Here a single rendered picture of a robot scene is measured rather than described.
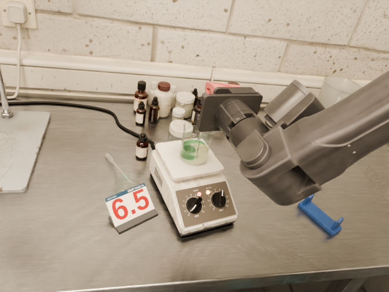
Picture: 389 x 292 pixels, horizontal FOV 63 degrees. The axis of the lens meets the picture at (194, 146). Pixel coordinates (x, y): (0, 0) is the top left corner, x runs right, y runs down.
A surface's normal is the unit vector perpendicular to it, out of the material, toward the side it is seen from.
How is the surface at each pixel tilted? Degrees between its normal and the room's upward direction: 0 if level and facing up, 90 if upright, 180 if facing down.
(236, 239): 0
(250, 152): 53
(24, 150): 0
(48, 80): 90
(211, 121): 90
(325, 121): 42
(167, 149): 0
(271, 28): 90
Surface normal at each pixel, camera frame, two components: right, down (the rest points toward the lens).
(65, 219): 0.16, -0.80
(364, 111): -0.69, -0.54
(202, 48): 0.18, 0.60
